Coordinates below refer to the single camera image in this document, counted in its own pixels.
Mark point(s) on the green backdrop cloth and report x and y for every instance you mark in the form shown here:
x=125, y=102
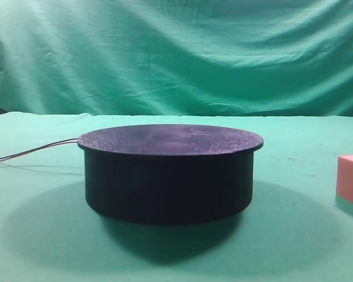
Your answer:
x=199, y=58

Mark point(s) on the green table cloth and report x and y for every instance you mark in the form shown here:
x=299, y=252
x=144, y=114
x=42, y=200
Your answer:
x=296, y=228

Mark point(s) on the pink cube-shaped block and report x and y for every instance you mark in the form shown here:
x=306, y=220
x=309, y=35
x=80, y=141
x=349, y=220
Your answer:
x=344, y=185

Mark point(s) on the black round turntable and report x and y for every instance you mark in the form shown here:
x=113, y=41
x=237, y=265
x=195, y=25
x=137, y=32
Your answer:
x=169, y=174

